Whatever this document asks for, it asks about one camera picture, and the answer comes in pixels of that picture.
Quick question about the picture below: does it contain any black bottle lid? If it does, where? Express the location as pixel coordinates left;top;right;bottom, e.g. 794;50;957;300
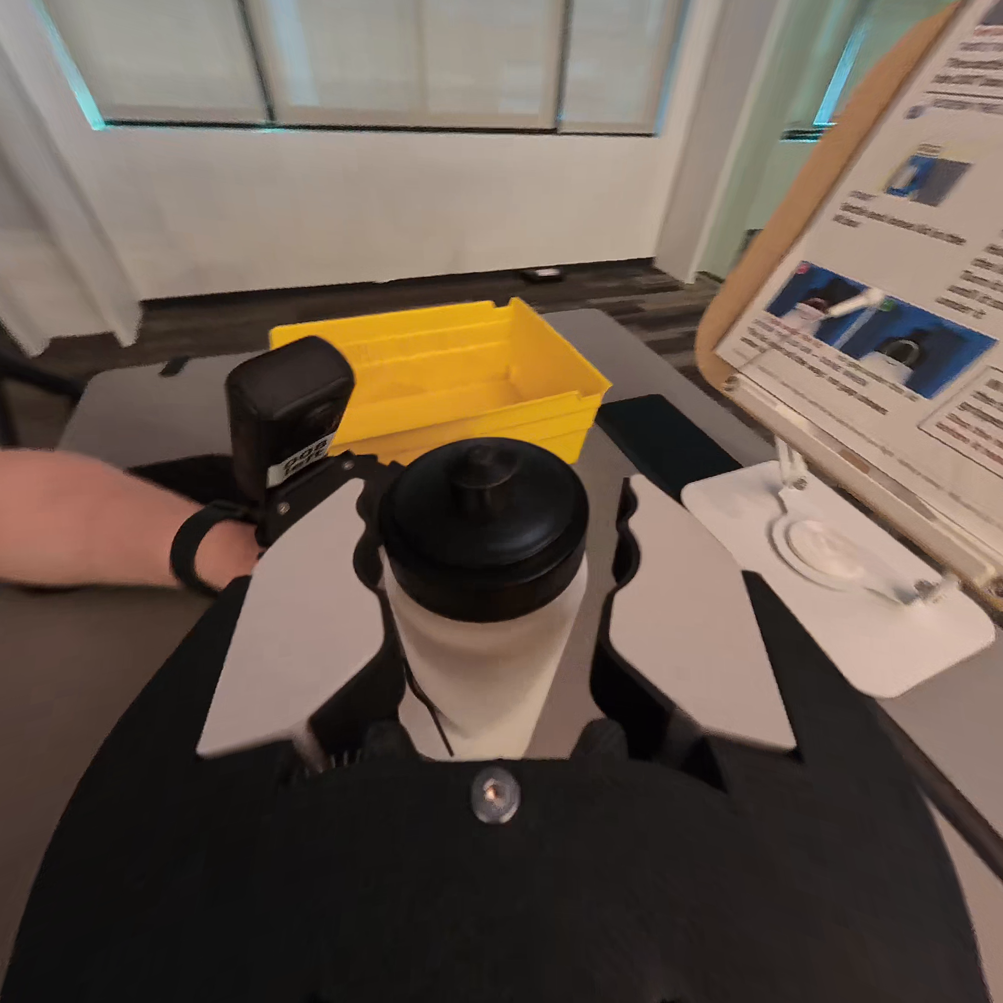
378;437;590;624

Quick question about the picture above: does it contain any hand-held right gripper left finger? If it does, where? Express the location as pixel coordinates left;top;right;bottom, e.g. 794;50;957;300
196;474;409;765

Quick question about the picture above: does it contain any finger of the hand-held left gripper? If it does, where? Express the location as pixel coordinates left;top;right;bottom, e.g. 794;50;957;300
382;584;457;760

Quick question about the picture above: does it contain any person's left forearm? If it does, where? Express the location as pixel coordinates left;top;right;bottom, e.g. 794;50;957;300
0;448;205;590

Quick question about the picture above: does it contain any black smooth desk mat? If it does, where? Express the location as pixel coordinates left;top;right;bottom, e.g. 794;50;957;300
594;394;744;503

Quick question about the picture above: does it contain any white plastic bottle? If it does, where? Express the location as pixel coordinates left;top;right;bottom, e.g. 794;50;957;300
382;541;589;761

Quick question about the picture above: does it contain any black wristband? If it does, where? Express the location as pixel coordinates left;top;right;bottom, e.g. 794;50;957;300
170;501;260;600

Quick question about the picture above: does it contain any white framed window partition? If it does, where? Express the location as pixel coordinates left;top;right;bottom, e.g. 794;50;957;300
0;0;777;302

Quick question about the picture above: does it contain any white board stand base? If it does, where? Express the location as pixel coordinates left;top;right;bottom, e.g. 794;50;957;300
680;439;996;700

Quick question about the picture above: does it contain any yellow plastic bin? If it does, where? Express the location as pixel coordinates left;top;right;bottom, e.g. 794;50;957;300
269;296;612;467

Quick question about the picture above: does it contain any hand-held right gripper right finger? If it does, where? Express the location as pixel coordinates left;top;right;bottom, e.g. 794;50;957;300
589;472;799;757

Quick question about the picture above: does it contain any person's left hand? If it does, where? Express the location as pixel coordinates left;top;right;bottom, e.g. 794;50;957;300
204;521;265;590

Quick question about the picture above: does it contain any wooden instruction sheet board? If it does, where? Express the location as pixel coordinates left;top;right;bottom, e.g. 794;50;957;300
693;0;1003;612

